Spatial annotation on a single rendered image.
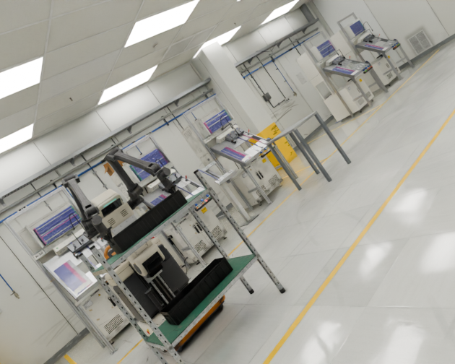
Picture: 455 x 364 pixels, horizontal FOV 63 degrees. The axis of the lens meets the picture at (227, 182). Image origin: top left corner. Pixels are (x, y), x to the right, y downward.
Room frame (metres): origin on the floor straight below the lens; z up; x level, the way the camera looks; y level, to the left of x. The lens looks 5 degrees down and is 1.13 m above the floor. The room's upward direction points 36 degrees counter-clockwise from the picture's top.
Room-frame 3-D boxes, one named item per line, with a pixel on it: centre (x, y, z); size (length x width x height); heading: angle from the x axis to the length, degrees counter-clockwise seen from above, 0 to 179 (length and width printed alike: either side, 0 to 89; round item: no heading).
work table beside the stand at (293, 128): (4.92, -1.09, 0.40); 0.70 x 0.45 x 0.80; 25
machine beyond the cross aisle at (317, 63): (8.26, -3.27, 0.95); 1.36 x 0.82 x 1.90; 33
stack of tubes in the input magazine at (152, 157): (5.43, 0.78, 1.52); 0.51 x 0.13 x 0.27; 123
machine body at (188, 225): (5.50, 0.90, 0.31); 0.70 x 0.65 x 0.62; 123
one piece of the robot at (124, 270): (3.31, 1.07, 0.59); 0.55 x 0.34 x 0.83; 123
